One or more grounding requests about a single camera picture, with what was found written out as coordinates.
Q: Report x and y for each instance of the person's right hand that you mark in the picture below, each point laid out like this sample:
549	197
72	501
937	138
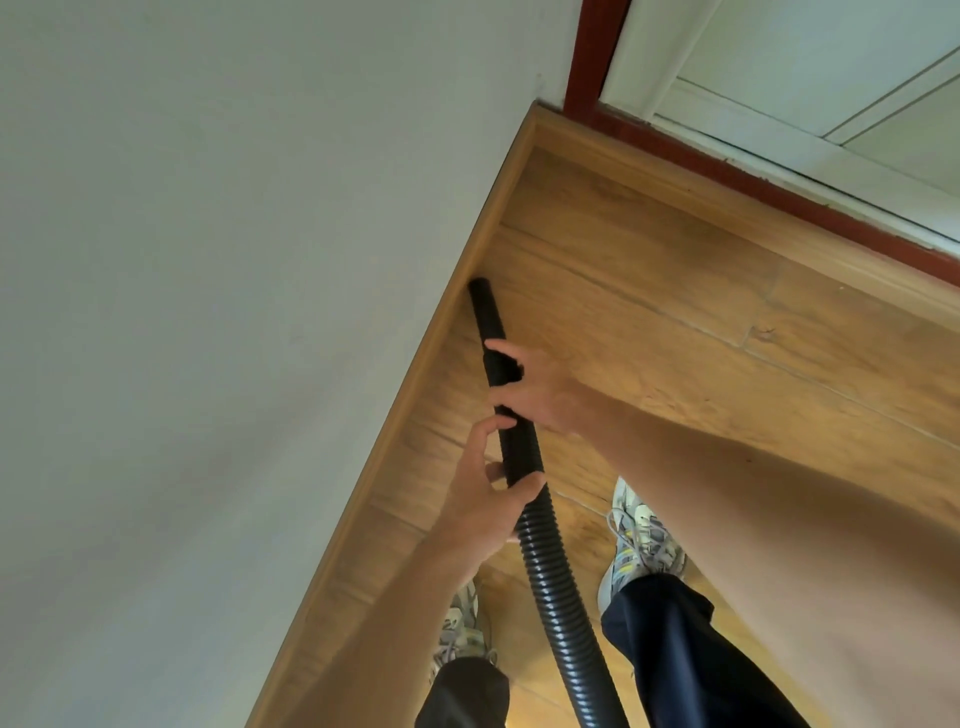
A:
547	394

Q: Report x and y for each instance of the person's left forearm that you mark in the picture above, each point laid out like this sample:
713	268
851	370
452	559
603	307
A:
375	645

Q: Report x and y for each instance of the person's right forearm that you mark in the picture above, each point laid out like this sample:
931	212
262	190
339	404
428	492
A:
787	555

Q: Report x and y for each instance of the person's left grey shoe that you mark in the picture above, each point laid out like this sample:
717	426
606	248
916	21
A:
461	630

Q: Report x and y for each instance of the person's right grey shoe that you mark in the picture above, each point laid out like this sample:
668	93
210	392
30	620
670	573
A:
637	540

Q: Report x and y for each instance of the person's grey shoe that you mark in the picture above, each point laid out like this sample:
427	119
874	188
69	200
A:
461	630
637	540

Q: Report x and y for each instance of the person's dark trousers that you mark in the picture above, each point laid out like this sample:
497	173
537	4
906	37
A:
675	652

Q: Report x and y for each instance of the person's left hand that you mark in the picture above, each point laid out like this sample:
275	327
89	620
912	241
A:
480	502

